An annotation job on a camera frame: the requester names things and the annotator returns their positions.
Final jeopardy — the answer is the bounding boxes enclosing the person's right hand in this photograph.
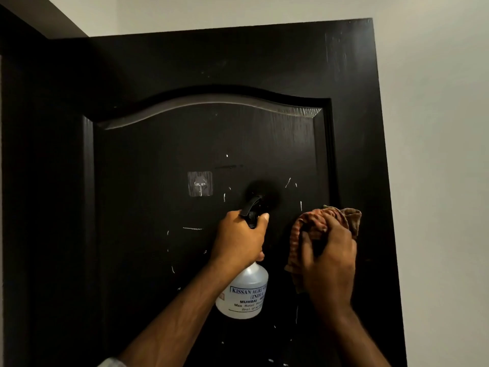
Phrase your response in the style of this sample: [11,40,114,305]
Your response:
[298,215,358,314]

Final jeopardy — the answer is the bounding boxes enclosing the person's left hand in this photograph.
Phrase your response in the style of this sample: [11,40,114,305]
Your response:
[209,210,270,270]

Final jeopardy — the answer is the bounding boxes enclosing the brown striped cleaning cloth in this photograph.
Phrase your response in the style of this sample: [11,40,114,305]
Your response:
[284,205,362,295]

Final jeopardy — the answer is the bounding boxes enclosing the clear plastic spray bottle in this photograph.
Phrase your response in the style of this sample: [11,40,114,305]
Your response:
[215,195,270,320]

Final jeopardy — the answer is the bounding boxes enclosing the person's right forearm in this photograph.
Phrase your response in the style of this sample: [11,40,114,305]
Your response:
[316,305,392,367]

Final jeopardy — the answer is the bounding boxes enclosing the person's left forearm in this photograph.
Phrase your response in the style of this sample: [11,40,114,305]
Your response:
[118,259,233,367]

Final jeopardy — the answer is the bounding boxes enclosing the dark brown wooden door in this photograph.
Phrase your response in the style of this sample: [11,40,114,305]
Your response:
[82,18,408,367]

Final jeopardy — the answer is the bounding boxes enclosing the clear adhesive wall hook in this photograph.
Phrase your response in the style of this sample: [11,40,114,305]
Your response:
[187,171,213,198]

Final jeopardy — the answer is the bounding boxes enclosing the dark brown door frame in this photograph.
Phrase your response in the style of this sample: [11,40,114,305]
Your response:
[0,4,94,367]

